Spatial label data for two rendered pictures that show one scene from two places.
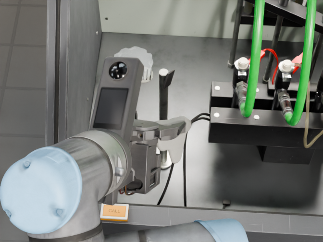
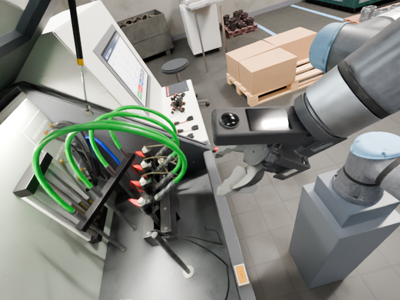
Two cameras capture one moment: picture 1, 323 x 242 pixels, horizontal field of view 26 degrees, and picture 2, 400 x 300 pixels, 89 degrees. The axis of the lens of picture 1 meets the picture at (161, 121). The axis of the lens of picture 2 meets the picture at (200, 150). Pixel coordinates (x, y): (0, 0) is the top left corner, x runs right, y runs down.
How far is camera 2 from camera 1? 0.79 m
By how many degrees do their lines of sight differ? 54
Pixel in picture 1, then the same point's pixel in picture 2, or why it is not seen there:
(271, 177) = (187, 212)
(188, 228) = (344, 38)
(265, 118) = (165, 205)
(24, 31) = not seen: outside the picture
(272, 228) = not seen: hidden behind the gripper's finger
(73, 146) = (384, 35)
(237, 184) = (194, 227)
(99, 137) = (324, 78)
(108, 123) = (282, 117)
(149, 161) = not seen: hidden behind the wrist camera
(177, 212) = (228, 236)
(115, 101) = (259, 116)
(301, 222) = (214, 181)
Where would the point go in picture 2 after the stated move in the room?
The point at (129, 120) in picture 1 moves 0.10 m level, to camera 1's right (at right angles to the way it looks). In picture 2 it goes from (271, 108) to (243, 78)
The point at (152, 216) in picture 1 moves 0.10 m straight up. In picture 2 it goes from (235, 249) to (231, 236)
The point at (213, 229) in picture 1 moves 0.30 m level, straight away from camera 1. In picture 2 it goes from (335, 30) to (152, 75)
